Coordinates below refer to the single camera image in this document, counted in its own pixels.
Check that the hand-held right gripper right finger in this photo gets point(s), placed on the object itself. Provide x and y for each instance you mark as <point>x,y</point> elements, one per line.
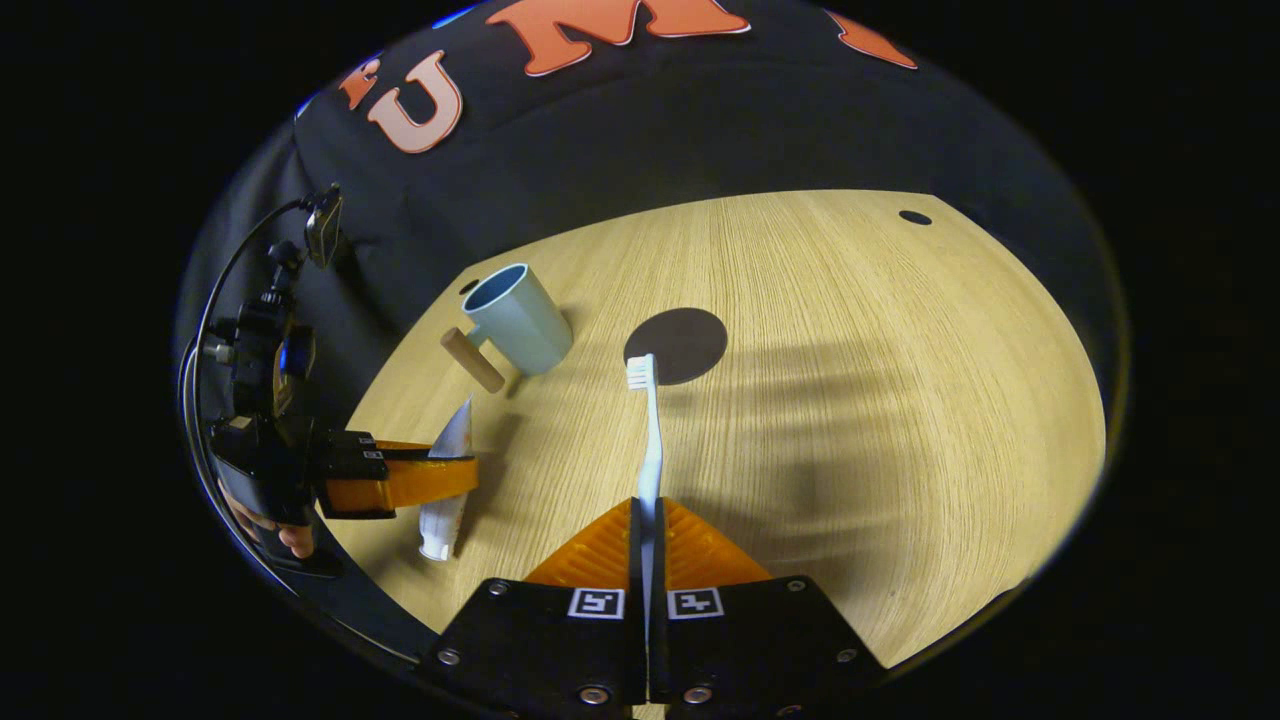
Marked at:
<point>750,640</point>

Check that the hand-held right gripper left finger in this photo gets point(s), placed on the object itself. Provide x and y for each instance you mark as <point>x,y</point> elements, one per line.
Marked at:
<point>540,640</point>

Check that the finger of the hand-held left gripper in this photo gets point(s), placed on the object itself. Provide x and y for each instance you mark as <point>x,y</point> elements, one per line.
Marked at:
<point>430,480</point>
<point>345,441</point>

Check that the white toothpaste tube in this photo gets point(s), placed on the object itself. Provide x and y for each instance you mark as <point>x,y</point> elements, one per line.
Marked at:
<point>445,525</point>

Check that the white blue toothbrush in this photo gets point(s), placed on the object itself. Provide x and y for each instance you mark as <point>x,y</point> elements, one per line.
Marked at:
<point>651,440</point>

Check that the dark round coaster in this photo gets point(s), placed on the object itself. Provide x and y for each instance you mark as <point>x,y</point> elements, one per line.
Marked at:
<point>690,340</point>

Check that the wooden desktop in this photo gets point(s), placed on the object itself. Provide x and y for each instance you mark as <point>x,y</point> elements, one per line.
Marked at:
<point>850,420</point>

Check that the black backdrop cloth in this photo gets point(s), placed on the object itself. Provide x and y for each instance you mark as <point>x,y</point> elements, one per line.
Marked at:
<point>650,130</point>

